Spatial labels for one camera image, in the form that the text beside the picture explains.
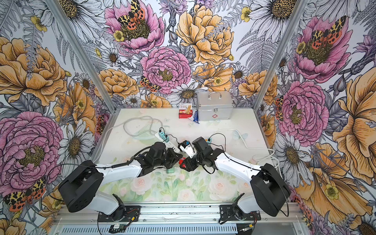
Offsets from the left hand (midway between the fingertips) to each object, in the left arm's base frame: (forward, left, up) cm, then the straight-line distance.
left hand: (183, 158), depth 85 cm
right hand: (-5, -2, 0) cm, 5 cm away
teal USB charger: (+17, +13, -2) cm, 22 cm away
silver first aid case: (+39, -21, +4) cm, 44 cm away
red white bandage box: (+43, -1, -5) cm, 43 cm away
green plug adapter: (-4, +8, -7) cm, 11 cm away
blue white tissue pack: (+36, -8, -5) cm, 38 cm away
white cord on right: (+11, -46, -7) cm, 48 cm away
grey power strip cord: (+32, +45, -8) cm, 56 cm away
